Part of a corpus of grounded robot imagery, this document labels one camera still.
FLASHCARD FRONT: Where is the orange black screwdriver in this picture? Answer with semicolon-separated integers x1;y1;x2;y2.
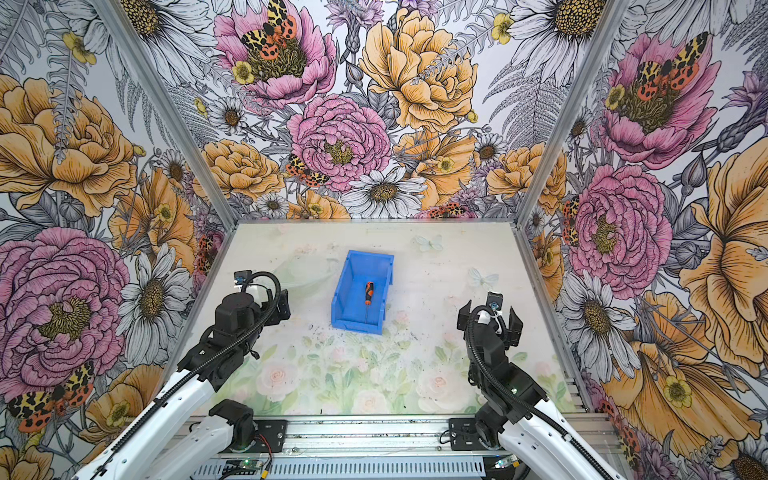
364;281;375;322

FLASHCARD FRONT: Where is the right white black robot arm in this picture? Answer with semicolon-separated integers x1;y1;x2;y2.
456;292;623;479

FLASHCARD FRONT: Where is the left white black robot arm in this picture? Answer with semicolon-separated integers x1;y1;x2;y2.
74;271;290;479

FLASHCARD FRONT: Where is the blue plastic bin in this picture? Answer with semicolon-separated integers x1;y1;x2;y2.
331;250;394;335

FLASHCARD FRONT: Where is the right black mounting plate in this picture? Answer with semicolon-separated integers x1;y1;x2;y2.
441;417;486;451

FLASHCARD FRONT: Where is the black mounting plate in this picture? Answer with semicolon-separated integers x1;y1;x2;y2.
441;417;486;451
243;418;288;454

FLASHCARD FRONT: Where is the right green circuit board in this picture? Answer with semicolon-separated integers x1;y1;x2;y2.
493;454;520;470

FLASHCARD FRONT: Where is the green circuit board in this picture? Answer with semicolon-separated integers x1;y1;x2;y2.
223;459;265;475
493;454;520;470

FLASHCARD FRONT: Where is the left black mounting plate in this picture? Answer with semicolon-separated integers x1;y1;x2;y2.
243;418;288;454

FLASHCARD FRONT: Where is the left green circuit board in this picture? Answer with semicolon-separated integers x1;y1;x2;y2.
223;459;265;475

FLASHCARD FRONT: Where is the right black corrugated cable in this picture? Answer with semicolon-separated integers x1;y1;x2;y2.
466;304;619;480

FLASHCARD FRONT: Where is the black corrugated cable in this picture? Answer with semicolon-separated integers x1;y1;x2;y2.
104;271;283;475
466;304;619;480

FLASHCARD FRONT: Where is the left black corrugated cable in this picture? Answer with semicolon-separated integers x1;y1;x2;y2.
104;271;283;475

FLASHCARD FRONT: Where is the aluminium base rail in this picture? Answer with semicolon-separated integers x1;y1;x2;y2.
179;413;622;462

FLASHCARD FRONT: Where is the white vented cable duct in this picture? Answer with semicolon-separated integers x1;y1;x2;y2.
188;455;486;480

